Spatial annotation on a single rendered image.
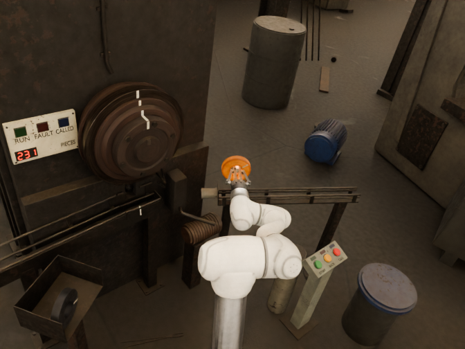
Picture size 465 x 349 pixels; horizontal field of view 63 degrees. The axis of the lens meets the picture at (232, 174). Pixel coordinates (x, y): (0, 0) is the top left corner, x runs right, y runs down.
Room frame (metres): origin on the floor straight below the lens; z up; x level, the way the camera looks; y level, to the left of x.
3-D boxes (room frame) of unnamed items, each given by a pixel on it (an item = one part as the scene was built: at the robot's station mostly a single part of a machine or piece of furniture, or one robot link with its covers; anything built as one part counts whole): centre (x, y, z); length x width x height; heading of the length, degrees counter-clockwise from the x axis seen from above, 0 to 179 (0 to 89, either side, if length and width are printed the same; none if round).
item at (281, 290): (1.42, -0.41, 0.26); 0.12 x 0.12 x 0.52
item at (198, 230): (1.51, 0.12, 0.27); 0.22 x 0.13 x 0.53; 135
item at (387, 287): (1.37, -0.95, 0.21); 0.32 x 0.32 x 0.43
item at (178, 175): (1.55, 0.29, 0.68); 0.11 x 0.08 x 0.24; 45
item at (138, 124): (1.31, 0.38, 1.11); 0.28 x 0.06 x 0.28; 135
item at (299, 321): (1.33, -0.55, 0.31); 0.24 x 0.16 x 0.62; 135
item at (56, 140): (1.22, 0.77, 1.15); 0.26 x 0.02 x 0.18; 135
